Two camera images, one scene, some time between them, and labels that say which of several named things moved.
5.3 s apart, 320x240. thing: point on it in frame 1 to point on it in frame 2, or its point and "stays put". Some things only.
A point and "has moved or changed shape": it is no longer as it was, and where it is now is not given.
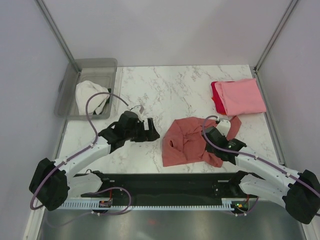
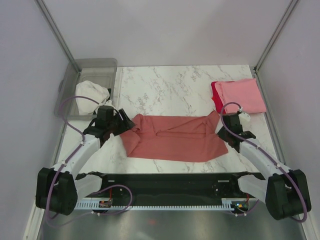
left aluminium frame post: [58, 34] stays put
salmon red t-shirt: [183, 141] has moved or changed shape
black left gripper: [146, 135] to [126, 122]
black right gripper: [209, 149] to [221, 135]
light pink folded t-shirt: [241, 97] stays put
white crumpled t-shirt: [85, 90] stays put
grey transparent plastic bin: [101, 71] stays put
